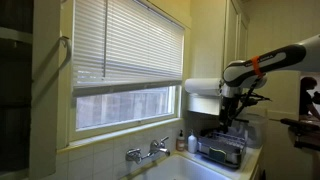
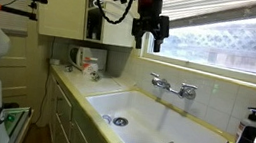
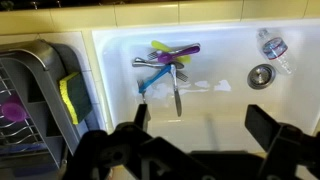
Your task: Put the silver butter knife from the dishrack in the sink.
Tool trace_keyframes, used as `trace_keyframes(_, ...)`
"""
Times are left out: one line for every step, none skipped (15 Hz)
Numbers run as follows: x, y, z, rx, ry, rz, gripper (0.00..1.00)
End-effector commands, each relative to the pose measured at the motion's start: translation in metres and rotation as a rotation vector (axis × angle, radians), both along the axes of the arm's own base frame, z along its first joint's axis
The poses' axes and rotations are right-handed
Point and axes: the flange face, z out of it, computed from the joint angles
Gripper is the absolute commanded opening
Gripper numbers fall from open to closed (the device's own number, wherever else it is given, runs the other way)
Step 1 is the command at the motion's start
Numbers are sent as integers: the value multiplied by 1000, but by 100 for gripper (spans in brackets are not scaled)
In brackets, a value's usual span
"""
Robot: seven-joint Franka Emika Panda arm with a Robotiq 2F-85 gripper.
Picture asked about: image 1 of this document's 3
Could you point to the white window blinds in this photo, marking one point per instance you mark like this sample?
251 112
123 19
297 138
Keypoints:
133 43

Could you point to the cream tall cabinet door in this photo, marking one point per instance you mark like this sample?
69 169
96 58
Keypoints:
235 36

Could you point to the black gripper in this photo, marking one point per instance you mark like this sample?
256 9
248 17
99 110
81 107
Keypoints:
228 110

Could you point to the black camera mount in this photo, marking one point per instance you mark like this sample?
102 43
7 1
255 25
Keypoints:
300 125

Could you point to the clear plastic container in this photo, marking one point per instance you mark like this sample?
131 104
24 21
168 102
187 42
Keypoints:
255 131

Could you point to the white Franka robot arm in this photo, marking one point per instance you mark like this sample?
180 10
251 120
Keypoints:
283 58

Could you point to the chrome wall faucet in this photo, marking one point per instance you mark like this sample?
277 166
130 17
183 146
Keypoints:
155 147

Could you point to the person in dark shirt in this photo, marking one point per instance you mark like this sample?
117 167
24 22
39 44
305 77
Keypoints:
305 100

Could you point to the cream framed window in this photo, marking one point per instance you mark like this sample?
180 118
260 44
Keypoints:
123 108

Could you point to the soap bottle with black pump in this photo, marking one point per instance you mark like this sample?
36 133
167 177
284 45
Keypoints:
180 143

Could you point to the white ceramic sink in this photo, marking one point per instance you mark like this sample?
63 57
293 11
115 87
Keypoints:
180 168

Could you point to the yellow green sponge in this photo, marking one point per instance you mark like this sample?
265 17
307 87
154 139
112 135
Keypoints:
217 155

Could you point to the open wall cabinet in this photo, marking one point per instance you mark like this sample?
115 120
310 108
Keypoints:
16 100

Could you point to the white paper towel roll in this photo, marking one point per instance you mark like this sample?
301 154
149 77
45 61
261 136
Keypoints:
203 86

